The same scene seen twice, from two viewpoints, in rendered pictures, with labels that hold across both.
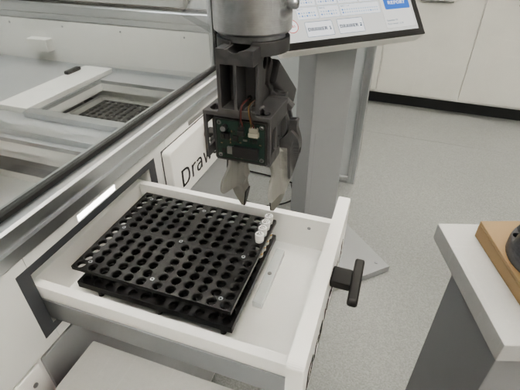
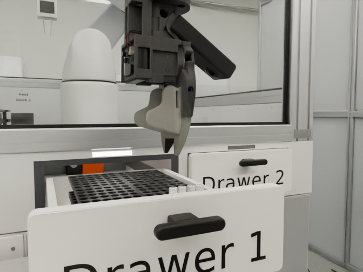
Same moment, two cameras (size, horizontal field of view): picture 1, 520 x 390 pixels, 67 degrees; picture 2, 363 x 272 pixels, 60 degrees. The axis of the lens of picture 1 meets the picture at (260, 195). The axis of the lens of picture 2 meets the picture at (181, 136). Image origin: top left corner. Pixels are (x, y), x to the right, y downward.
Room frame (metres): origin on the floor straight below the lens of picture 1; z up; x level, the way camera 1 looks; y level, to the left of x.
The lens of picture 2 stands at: (0.11, -0.33, 1.02)
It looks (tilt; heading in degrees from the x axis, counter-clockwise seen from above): 4 degrees down; 47
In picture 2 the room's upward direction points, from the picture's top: straight up
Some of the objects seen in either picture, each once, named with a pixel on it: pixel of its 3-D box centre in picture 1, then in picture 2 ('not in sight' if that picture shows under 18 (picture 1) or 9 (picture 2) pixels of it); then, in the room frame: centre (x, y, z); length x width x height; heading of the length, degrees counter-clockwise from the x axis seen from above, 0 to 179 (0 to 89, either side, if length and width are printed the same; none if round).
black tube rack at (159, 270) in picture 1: (183, 258); (129, 202); (0.41, 0.11, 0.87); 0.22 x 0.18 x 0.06; 71
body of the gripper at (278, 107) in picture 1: (251, 97); (158, 42); (0.39, 0.01, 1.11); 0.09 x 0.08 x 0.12; 161
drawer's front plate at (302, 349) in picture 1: (322, 291); (175, 244); (0.34, -0.08, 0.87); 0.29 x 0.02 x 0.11; 161
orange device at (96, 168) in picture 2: not in sight; (85, 165); (0.56, 0.59, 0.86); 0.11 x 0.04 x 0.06; 161
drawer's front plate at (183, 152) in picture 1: (203, 144); (243, 173); (0.74, 0.12, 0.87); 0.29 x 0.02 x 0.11; 161
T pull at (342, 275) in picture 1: (346, 278); (185, 223); (0.33, -0.11, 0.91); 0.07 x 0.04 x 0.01; 161
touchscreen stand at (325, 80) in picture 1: (324, 154); not in sight; (1.35, -0.26, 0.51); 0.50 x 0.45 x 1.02; 24
